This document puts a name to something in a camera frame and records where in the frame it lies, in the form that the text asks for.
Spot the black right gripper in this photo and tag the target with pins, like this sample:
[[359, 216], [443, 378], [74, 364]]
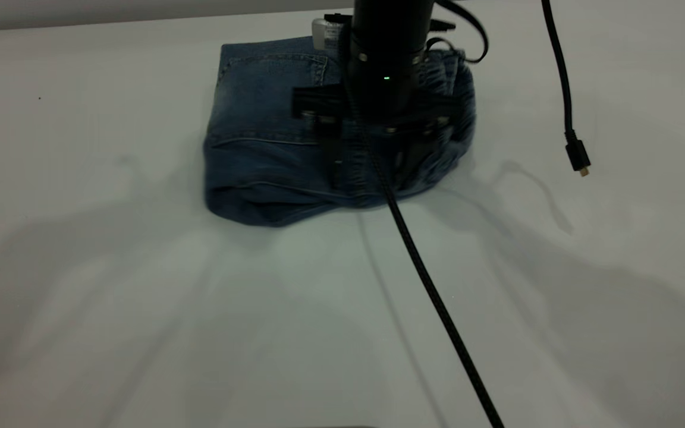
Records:
[[387, 98]]

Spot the blue denim jeans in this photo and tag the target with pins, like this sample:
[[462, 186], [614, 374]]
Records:
[[259, 148]]

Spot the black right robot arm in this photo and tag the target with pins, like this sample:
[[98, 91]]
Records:
[[390, 30]]

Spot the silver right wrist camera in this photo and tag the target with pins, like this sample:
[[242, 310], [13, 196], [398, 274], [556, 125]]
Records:
[[327, 35]]

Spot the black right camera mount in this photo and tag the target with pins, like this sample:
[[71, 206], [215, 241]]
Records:
[[336, 18]]

